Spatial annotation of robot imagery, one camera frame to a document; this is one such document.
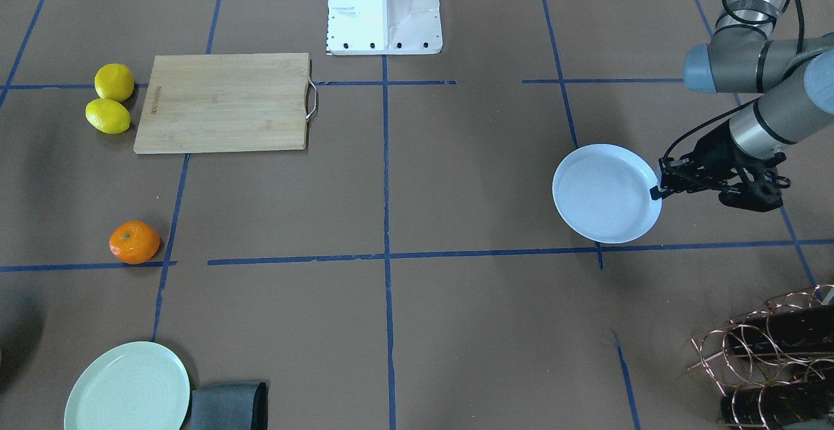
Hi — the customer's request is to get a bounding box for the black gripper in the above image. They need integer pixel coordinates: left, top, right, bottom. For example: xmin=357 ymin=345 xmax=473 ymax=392
xmin=650 ymin=122 xmax=790 ymax=212

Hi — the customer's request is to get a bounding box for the light blue plate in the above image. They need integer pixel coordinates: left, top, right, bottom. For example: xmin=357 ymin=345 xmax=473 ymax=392
xmin=552 ymin=144 xmax=662 ymax=244

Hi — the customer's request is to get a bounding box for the orange mandarin fruit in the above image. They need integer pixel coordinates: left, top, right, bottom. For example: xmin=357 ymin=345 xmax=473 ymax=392
xmin=108 ymin=220 xmax=162 ymax=265

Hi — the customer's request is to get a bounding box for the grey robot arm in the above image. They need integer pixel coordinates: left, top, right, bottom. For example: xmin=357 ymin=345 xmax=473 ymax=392
xmin=650 ymin=0 xmax=832 ymax=212

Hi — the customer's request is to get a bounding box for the pale green plate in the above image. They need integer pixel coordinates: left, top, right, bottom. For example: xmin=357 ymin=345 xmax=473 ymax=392
xmin=63 ymin=341 xmax=191 ymax=429

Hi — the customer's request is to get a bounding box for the wooden cutting board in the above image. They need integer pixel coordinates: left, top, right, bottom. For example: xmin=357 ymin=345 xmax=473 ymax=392
xmin=134 ymin=53 xmax=318 ymax=154

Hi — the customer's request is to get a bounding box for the dark grey folded cloth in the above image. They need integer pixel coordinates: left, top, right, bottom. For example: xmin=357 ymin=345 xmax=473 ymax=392
xmin=190 ymin=380 xmax=268 ymax=429

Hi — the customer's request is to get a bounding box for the upper yellow lemon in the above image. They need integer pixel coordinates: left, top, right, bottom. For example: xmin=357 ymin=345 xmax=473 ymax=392
xmin=93 ymin=64 xmax=136 ymax=102

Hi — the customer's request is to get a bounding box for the yellow lemon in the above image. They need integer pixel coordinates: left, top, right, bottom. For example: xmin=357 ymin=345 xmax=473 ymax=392
xmin=85 ymin=98 xmax=132 ymax=134
xmin=93 ymin=64 xmax=136 ymax=102

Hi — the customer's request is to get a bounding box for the lower yellow lemon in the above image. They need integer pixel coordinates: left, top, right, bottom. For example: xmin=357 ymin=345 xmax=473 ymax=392
xmin=85 ymin=98 xmax=132 ymax=134

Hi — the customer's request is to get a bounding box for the copper wire basket rack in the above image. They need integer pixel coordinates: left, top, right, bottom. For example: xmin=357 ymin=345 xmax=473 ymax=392
xmin=690 ymin=284 xmax=833 ymax=429

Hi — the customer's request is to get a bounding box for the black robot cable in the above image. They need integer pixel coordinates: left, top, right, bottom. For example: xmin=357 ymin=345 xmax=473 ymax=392
xmin=659 ymin=0 xmax=806 ymax=164

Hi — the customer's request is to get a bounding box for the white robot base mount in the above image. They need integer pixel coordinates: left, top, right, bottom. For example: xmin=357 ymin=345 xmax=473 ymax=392
xmin=326 ymin=0 xmax=444 ymax=56

